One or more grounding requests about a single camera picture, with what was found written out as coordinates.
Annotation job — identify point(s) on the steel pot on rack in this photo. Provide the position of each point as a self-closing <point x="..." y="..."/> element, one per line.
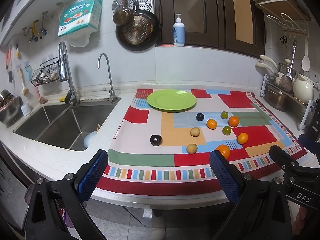
<point x="276" y="98"/>

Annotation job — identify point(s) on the steel ladle hanging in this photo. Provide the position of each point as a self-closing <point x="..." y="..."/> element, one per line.
<point x="286" y="81"/>

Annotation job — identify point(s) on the person's right hand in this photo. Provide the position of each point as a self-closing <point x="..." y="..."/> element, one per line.
<point x="299" y="222"/>

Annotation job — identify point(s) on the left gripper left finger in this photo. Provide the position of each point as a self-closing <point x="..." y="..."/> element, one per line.
<point x="44" y="219"/>

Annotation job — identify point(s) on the chrome kitchen faucet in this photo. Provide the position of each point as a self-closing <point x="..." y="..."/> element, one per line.
<point x="65" y="75"/>

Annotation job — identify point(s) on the white ceramic jug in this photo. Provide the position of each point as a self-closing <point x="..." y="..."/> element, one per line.
<point x="303" y="88"/>

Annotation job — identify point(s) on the white handled pans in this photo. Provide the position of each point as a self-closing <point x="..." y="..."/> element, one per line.
<point x="271" y="67"/>

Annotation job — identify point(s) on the small orange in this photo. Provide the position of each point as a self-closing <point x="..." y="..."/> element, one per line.
<point x="242" y="138"/>

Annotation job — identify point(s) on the black frying pan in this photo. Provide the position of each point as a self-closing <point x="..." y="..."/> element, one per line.
<point x="142" y="32"/>

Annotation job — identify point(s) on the white bowl in sink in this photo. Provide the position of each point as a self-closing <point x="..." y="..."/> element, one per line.
<point x="89" y="138"/>

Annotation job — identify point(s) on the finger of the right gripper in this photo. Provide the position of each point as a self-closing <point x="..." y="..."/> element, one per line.
<point x="290" y="166"/>
<point x="310" y="145"/>

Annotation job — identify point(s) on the colourful patchwork table mat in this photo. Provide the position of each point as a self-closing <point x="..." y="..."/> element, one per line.
<point x="136" y="167"/>

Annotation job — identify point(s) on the dish brush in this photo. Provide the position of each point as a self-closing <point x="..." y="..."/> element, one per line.
<point x="25" y="90"/>

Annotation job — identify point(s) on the round steel steamer rack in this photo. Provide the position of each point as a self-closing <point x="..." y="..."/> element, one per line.
<point x="143" y="4"/>

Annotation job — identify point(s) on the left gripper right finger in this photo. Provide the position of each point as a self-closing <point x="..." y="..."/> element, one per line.
<point x="260" y="211"/>

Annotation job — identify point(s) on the large orange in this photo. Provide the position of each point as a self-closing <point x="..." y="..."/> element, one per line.
<point x="233" y="121"/>

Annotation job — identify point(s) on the stainless steel sink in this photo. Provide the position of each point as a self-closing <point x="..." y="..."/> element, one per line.
<point x="66" y="126"/>

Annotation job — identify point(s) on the dark wooden window frame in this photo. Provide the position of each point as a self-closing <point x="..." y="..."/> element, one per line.
<point x="232" y="25"/>

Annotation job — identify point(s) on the tan round fruit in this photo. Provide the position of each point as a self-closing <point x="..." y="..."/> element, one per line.
<point x="191" y="149"/>
<point x="195" y="132"/>

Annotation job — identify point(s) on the green plate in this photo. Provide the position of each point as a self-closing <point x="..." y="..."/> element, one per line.
<point x="171" y="100"/>

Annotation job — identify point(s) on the white spoon hanging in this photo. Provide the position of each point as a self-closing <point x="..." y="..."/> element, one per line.
<point x="306" y="60"/>

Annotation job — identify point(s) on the black wire basket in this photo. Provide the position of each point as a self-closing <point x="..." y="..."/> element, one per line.
<point x="47" y="73"/>

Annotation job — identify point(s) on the green lime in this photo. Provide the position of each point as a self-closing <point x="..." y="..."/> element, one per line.
<point x="224" y="115"/>
<point x="227" y="130"/>

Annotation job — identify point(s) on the paper towel pack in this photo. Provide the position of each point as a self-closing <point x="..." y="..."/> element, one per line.
<point x="79" y="21"/>

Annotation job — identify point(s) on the blue white soap bottle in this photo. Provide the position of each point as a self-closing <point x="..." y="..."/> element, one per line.
<point x="178" y="32"/>

